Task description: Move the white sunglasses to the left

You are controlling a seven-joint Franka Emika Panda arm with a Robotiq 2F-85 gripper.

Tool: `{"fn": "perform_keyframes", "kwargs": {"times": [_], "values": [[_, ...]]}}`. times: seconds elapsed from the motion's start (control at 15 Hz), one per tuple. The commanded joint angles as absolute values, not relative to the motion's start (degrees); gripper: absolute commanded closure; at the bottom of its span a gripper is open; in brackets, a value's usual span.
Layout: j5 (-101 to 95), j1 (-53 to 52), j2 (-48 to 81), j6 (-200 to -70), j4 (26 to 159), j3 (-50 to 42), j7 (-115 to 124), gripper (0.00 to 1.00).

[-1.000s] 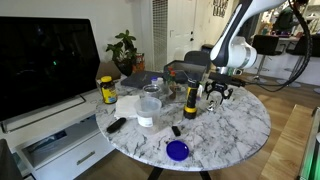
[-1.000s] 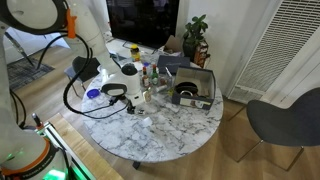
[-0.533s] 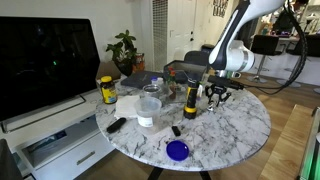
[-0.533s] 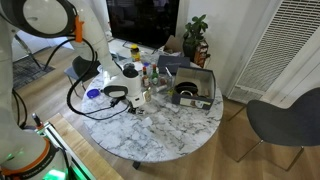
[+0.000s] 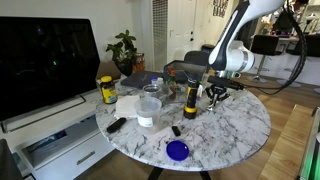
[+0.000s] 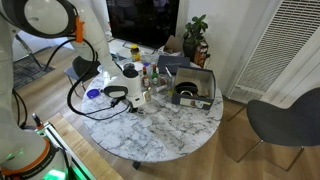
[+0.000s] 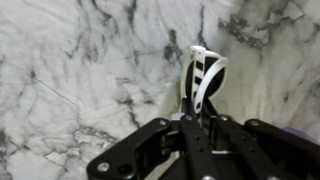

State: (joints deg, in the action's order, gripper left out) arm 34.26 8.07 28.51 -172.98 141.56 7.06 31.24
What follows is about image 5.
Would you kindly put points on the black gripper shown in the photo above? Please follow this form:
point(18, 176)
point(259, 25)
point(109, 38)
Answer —
point(218, 89)

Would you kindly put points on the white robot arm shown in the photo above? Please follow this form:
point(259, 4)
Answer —
point(233, 33)

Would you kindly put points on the black yellow flashlight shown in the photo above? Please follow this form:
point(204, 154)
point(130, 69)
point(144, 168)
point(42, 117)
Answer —
point(191, 98)

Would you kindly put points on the clear plastic container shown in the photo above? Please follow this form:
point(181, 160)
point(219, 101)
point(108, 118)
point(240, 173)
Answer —
point(181, 90)

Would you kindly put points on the dark grey open box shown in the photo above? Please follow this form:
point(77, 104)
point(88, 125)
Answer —
point(185, 68)

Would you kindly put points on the black chair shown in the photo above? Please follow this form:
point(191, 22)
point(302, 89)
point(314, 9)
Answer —
point(197, 56)

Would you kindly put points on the small black rectangular item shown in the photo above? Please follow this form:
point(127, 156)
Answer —
point(176, 130)

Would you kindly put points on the red flowers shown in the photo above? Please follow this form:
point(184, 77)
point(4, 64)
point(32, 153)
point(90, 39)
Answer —
point(171, 71)

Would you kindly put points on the small bottle with blue cap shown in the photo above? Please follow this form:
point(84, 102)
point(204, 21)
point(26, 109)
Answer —
point(156, 81)

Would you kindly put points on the blue round disc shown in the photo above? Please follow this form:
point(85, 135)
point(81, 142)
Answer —
point(177, 150)

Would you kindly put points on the small clear plastic jar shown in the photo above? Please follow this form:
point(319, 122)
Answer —
point(152, 90)

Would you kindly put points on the large clear plastic cup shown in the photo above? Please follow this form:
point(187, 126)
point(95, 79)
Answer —
point(148, 111)

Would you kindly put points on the black bar stool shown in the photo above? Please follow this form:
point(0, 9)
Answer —
point(264, 45)
point(313, 45)

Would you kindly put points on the dark grey folder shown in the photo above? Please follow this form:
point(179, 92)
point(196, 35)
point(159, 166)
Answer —
point(141, 79)

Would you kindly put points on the orange item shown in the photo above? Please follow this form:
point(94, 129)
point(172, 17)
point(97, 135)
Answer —
point(139, 62)

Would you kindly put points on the wooden bench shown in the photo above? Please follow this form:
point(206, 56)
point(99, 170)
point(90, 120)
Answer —
point(286, 146)

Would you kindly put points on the white louvered panel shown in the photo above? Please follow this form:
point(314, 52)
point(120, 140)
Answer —
point(160, 33)

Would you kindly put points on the white paper napkin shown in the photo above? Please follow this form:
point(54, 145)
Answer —
point(126, 106)

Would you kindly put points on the black table base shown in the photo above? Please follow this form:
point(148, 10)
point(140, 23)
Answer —
point(155, 173)

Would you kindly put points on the black remote control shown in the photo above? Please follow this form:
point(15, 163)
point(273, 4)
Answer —
point(116, 125)

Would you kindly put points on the green potted plant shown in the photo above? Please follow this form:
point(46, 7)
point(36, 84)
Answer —
point(124, 50)

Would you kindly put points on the yellow capped vitamin bottle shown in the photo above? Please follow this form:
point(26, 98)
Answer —
point(108, 91)

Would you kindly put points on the white media cabinet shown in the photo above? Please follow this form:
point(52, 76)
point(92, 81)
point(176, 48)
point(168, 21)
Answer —
point(66, 156)

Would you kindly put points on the black flat screen monitor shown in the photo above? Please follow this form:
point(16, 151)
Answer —
point(43, 63)

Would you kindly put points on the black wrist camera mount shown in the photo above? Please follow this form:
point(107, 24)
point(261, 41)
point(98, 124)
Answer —
point(225, 82)

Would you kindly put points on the wall pictures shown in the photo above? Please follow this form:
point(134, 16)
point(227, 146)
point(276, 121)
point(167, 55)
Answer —
point(220, 7)

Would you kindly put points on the metal frame with green light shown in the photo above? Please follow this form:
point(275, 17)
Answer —
point(311, 156)

